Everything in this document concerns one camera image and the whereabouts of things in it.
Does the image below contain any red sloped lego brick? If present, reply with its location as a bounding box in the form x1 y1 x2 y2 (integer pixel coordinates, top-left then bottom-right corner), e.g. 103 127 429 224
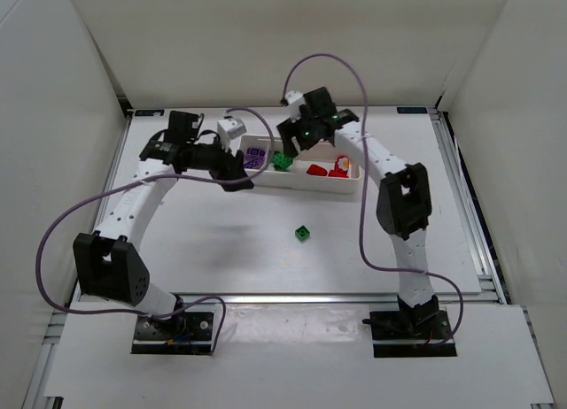
307 164 328 177

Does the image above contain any white three-compartment tray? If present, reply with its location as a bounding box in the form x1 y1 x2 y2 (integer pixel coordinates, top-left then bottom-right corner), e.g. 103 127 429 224
252 143 361 194

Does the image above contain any purple curved lego brick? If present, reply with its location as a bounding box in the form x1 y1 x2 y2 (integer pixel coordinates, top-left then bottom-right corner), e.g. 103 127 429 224
245 147 266 162

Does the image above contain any green square lego brick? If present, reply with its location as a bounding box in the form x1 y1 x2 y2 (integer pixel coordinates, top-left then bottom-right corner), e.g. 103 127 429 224
272 152 293 172

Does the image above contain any red rounded lego brick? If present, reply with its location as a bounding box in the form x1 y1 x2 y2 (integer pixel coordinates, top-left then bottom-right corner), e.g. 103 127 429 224
335 156 350 174

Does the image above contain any green small lego brick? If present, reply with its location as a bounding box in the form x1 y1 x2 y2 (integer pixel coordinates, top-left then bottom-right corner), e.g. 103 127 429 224
294 225 311 243

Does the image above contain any purple long lego brick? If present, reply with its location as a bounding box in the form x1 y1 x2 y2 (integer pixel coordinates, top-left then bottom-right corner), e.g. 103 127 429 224
243 158 265 169

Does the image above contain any red square lego brick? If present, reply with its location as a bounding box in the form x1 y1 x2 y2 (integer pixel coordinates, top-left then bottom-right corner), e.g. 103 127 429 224
328 169 348 178

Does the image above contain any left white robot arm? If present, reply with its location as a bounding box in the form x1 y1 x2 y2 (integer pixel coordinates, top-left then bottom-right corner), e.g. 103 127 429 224
73 111 253 338

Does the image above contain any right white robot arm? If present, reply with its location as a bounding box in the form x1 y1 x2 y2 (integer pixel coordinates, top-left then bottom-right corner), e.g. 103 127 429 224
277 87 439 336

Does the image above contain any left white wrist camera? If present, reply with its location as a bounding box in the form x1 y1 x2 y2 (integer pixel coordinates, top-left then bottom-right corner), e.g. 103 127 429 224
216 116 247 151

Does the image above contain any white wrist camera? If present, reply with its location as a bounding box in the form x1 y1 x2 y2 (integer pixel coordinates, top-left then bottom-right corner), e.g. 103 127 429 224
280 90 305 122
216 116 247 151

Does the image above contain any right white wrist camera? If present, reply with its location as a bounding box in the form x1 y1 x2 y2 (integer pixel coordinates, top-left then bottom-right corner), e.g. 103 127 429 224
280 90 305 122

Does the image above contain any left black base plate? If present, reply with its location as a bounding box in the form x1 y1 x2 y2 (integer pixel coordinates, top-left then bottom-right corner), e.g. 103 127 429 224
130 310 214 356

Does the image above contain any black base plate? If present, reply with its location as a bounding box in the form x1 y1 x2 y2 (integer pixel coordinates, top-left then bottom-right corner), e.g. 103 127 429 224
361 311 457 359
130 310 214 356

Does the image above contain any aluminium frame rail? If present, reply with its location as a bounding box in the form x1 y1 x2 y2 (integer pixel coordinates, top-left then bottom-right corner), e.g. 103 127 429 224
70 291 510 306

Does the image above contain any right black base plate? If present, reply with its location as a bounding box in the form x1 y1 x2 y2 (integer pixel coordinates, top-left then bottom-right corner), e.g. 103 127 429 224
361 311 457 359

